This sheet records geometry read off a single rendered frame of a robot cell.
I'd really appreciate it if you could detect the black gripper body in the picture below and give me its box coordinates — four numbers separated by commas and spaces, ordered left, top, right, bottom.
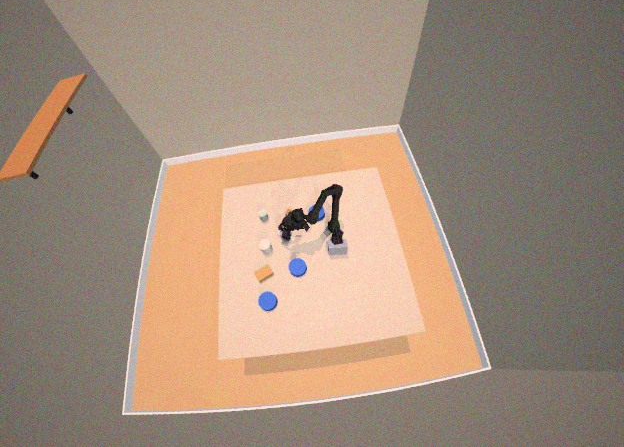
282, 212, 299, 241

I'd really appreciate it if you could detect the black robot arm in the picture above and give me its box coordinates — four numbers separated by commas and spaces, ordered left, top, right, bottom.
282, 184, 344, 245

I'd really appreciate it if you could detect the pale pink cylinder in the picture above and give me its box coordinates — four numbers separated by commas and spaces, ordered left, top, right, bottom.
259, 239, 272, 255

